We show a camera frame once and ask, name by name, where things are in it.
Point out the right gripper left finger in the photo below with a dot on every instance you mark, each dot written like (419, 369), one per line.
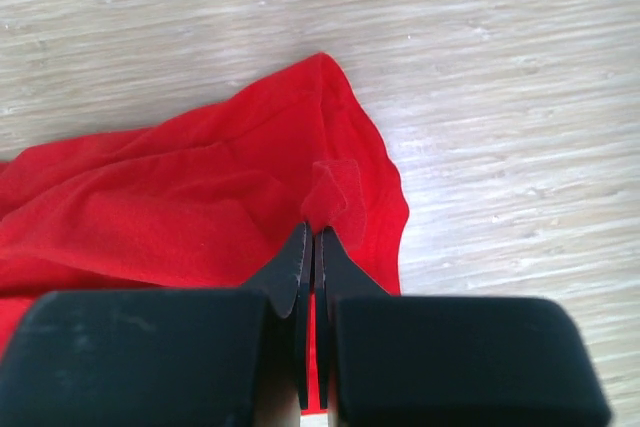
(166, 357)

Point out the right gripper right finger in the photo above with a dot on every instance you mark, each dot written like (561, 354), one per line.
(392, 360)

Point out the red t-shirt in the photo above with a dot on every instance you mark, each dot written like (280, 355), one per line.
(205, 198)

